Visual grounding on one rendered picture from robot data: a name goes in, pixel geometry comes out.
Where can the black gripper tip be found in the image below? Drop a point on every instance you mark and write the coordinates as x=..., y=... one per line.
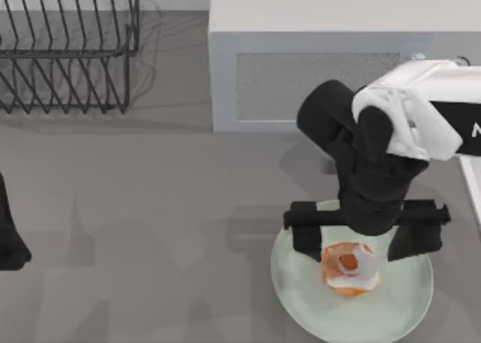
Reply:
x=9, y=237

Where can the orange and white doughnut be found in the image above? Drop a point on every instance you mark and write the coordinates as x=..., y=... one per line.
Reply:
x=353, y=279

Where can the pale green round plate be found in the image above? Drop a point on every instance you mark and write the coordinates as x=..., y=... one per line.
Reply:
x=308, y=301

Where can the white tray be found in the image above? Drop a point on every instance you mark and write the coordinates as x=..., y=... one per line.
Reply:
x=474, y=185

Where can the pale microwave oven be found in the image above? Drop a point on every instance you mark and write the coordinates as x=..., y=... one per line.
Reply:
x=285, y=19

